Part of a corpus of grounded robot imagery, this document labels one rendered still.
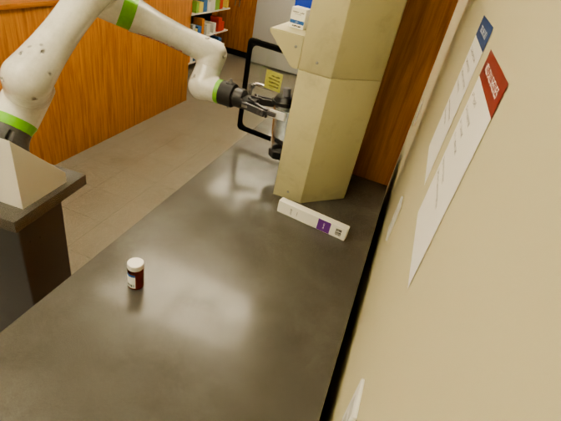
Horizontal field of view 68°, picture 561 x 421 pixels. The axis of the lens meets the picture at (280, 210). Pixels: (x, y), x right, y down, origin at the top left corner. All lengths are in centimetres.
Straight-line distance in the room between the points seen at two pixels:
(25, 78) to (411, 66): 126
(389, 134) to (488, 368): 155
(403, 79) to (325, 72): 44
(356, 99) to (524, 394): 129
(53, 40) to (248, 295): 89
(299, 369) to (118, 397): 39
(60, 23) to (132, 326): 86
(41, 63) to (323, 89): 81
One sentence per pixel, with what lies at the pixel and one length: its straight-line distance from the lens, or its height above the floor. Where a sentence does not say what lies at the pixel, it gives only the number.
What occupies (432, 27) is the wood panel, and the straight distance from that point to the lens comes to 167.
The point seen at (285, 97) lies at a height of 127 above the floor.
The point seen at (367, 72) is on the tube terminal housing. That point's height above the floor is 144.
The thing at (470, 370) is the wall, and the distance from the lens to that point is 28.
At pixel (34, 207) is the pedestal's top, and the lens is 146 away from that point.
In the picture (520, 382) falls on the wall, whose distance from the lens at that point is 22.
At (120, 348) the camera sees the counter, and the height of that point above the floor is 94.
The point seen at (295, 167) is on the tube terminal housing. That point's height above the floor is 108.
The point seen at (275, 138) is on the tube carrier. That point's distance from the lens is 160.
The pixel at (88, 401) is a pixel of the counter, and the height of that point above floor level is 94.
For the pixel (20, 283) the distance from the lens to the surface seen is 171.
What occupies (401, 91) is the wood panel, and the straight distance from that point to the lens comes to 172.
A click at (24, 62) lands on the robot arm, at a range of 135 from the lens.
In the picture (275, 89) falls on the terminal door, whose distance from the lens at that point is 178.
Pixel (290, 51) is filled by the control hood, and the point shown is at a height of 146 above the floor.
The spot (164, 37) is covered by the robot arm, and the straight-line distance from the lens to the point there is 167.
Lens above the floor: 176
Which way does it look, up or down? 33 degrees down
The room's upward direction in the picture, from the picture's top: 12 degrees clockwise
